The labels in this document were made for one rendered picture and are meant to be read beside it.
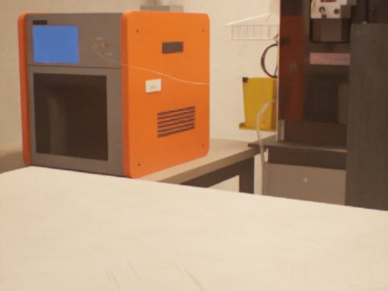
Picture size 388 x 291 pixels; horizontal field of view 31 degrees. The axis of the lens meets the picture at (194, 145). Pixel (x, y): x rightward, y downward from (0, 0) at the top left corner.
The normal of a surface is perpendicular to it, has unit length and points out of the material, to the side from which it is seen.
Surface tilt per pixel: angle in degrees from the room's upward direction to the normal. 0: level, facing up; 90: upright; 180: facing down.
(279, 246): 0
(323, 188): 90
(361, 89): 90
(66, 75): 90
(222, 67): 90
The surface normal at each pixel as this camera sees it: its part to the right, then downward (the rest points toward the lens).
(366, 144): -0.73, 0.11
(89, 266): 0.00, -0.99
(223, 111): -0.50, 0.14
